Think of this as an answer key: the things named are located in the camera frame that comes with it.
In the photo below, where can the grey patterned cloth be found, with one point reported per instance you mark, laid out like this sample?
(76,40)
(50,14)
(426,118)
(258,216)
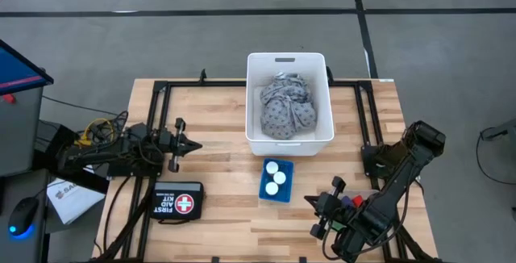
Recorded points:
(288,107)

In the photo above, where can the white perforated plastic basket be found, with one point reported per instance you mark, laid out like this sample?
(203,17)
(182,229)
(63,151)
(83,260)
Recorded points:
(252,105)

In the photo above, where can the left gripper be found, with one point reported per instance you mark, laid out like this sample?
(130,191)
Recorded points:
(168,142)

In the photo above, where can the black computer mouse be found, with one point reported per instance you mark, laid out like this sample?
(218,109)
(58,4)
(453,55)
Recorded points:
(23,214)

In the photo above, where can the red bandage roll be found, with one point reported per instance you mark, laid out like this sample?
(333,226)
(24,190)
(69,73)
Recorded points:
(357,201)

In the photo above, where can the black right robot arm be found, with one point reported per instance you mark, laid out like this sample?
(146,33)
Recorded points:
(403,174)

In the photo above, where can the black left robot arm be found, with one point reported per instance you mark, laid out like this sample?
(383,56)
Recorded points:
(105,154)

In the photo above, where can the green bandage roll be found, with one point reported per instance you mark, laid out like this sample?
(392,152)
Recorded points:
(335,226)

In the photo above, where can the blue screen monitor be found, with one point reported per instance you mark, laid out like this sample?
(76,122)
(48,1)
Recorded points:
(20,69)

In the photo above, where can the purple bandage roll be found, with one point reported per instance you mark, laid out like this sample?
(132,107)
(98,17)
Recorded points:
(346,201)

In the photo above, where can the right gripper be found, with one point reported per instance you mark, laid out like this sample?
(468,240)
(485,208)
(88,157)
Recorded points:
(332,210)

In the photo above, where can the black first aid kit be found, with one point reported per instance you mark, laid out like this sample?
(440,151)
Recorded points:
(169,202)

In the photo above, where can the grey cabinet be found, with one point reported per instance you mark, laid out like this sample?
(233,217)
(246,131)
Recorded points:
(20,134)

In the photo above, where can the clear plastic tray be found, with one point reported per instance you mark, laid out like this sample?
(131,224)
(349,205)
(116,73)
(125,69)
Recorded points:
(373,196)

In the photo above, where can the white printed paper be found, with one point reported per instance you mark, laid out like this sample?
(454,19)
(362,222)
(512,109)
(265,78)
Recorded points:
(72,198)

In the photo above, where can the small blue plastic basket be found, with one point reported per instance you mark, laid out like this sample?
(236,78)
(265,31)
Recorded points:
(288,192)

